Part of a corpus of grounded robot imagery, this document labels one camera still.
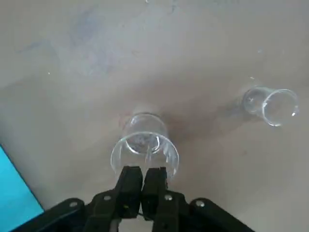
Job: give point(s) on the large clear glass beaker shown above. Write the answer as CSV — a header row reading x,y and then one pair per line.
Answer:
x,y
144,130

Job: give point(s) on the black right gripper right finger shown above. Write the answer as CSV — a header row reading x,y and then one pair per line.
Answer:
x,y
154,191

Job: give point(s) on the blue plastic bin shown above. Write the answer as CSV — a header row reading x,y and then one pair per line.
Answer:
x,y
14,188

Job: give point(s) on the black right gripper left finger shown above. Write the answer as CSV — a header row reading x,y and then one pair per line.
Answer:
x,y
129,191

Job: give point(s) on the small clear glass beaker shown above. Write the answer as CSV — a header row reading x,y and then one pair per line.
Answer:
x,y
277,108

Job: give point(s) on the thin glass stirring rod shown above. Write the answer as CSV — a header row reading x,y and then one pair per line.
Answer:
x,y
149,159

